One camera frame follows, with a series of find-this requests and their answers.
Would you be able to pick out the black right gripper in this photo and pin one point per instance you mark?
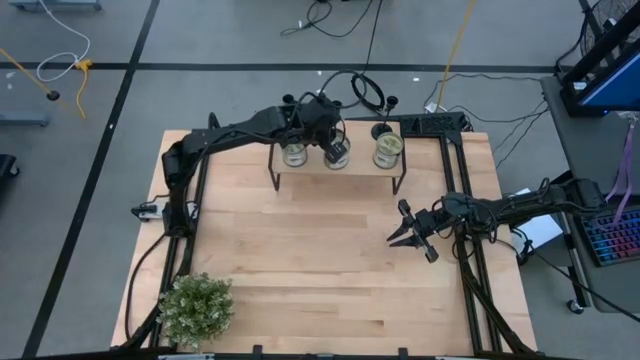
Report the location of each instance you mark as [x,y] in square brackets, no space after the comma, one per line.
[430,222]

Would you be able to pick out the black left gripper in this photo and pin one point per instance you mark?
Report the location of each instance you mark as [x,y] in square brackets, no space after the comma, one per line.
[315,120]

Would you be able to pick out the glass jar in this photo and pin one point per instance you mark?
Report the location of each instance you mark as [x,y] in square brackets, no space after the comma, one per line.
[335,166]
[388,147]
[295,156]

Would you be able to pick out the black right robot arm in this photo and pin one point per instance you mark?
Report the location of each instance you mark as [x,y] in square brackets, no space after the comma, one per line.
[530,205]

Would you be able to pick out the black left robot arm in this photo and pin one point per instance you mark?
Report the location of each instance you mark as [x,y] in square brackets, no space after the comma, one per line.
[225,137]

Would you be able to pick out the wooden riser shelf black legs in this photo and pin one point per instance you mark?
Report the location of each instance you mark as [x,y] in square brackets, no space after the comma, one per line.
[361,155]

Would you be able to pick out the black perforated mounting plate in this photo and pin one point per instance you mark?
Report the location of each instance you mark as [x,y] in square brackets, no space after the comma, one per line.
[430,124]

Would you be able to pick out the white power plug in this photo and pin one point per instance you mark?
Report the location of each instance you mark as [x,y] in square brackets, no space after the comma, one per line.
[431,107]

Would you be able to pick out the white paper sheet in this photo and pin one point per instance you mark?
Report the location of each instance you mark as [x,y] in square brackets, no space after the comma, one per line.
[542,230]

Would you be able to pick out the black caster wheel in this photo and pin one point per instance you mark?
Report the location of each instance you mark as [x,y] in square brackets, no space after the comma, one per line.
[575,306]

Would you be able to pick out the grey side desk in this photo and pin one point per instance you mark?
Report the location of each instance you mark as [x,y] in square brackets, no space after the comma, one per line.
[585,150]

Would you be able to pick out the rainbow backlit keyboard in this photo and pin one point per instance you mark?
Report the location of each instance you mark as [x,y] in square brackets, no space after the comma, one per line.
[620,240]

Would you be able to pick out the green artificial potted plant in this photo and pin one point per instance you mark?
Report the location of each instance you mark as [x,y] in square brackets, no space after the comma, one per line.
[195,310]

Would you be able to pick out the black monitor blue screen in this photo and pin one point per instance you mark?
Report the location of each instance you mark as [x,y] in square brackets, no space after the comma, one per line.
[620,85]

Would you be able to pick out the yellow pole black foot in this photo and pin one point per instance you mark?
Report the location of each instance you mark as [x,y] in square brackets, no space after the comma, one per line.
[53,95]

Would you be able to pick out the grey floor base bar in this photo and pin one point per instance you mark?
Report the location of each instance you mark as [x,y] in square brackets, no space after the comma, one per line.
[55,4]
[22,119]

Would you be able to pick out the black floor object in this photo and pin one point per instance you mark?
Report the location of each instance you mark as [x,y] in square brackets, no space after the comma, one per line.
[6,165]

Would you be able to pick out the black aluminium table frame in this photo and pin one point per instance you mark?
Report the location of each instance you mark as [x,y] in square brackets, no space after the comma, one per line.
[450,160]

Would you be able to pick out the silver clamp bracket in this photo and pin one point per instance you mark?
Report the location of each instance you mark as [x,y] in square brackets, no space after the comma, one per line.
[147,212]

